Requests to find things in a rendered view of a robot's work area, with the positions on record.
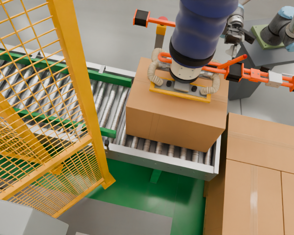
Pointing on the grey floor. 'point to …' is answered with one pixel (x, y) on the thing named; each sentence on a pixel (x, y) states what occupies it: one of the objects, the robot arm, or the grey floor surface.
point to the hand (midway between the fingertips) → (238, 52)
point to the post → (160, 31)
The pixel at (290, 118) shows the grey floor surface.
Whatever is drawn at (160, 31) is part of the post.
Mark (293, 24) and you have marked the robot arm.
